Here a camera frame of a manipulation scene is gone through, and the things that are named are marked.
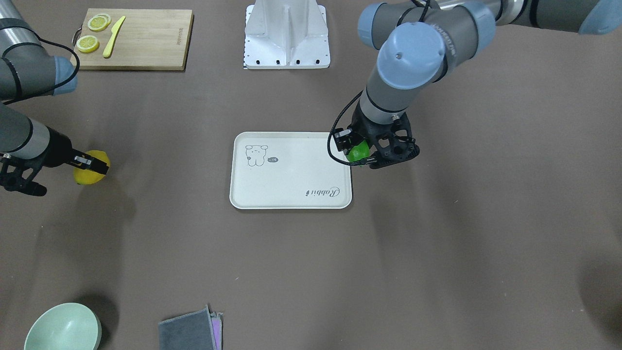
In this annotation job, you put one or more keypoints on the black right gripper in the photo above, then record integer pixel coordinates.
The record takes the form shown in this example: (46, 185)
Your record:
(57, 148)

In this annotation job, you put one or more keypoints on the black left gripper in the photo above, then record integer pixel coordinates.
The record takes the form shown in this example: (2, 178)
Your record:
(362, 127)

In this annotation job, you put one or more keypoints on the green lime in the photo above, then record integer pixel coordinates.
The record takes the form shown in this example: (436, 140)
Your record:
(358, 152)

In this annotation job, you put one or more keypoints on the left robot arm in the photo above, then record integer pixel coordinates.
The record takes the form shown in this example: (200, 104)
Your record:
(421, 41)

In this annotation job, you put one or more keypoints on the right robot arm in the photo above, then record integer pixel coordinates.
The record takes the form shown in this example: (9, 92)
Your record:
(28, 71)

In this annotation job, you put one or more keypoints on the cream plastic tray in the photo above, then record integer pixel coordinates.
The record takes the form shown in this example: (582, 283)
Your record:
(287, 170)

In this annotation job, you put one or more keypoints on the lemon slice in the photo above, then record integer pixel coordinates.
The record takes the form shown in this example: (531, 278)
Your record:
(87, 44)
(106, 16)
(97, 24)

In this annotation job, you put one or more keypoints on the yellow plastic knife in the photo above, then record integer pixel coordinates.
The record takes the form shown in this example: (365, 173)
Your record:
(107, 52)

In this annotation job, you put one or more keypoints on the wooden cutting board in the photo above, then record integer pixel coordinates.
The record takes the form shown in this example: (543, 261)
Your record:
(149, 39)

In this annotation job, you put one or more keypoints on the mint green bowl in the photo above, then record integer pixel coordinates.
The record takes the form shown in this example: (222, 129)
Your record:
(67, 326)

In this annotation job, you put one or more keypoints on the grey folded cloth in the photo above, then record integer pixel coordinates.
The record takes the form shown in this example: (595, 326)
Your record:
(201, 330)

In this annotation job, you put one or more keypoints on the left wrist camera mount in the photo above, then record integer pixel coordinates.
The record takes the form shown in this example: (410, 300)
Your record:
(393, 147)

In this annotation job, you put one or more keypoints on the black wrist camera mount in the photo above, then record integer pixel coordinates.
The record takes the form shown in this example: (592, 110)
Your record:
(17, 175)

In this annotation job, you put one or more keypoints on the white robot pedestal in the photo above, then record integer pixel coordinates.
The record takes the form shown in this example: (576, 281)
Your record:
(286, 34)

